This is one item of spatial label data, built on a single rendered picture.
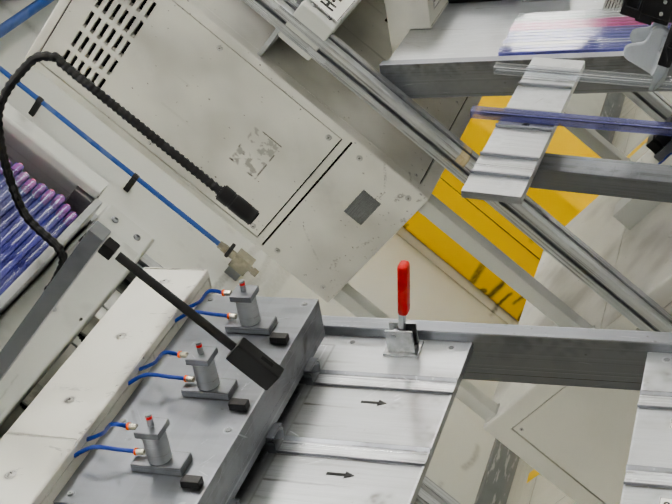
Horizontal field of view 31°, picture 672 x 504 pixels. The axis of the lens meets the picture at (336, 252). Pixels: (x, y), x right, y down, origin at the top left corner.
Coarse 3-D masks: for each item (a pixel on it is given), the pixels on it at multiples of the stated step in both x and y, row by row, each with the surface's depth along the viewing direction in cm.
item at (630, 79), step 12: (504, 72) 160; (516, 72) 160; (528, 72) 159; (540, 72) 159; (552, 72) 158; (564, 72) 157; (576, 72) 157; (588, 72) 157; (600, 72) 156; (612, 72) 156; (624, 84) 155; (636, 84) 155; (648, 84) 154
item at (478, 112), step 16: (480, 112) 152; (496, 112) 152; (512, 112) 151; (528, 112) 151; (544, 112) 150; (592, 128) 148; (608, 128) 147; (624, 128) 146; (640, 128) 145; (656, 128) 145
